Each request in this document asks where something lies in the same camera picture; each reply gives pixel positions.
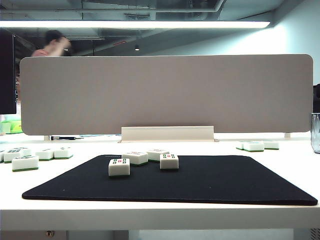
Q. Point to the person in pink shirt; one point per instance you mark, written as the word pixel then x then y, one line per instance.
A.
pixel 50 42

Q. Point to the beige fabric desk partition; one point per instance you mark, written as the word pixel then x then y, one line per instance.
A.
pixel 165 95

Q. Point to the black screwdriver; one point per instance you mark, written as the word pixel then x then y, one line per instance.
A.
pixel 62 137

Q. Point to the black background device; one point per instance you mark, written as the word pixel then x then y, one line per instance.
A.
pixel 317 97

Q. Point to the grey vented panel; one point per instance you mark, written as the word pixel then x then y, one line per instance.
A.
pixel 315 233

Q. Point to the bright green toy block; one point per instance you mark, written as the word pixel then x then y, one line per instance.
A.
pixel 16 127

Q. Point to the mahjong tile green red bars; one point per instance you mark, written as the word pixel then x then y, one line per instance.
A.
pixel 119 168
pixel 169 162

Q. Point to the white green-backed mahjong tile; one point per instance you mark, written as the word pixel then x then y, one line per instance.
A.
pixel 253 147
pixel 11 156
pixel 45 155
pixel 63 153
pixel 240 145
pixel 272 145
pixel 25 150
pixel 25 163
pixel 1 156

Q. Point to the clear glass container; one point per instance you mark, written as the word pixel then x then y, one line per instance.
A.
pixel 316 135

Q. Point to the small ceiling spot lamp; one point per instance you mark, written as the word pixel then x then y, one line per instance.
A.
pixel 137 48

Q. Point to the black rectangular desk mat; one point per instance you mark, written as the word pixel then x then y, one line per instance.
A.
pixel 175 187

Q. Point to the mahjong tile red character print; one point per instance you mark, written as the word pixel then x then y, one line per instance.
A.
pixel 156 153
pixel 136 157

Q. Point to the long white light strip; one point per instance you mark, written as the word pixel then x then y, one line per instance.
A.
pixel 125 24

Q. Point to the pale green box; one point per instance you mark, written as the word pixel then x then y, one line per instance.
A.
pixel 5 127

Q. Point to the brass bolt under table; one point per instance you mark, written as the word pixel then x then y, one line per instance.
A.
pixel 49 233

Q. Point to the dark monitor screen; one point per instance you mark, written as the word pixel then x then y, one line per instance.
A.
pixel 6 75

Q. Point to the white partition base bracket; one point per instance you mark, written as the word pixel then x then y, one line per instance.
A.
pixel 167 133

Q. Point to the metal partition foot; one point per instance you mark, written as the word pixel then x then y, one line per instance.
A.
pixel 288 135
pixel 46 137

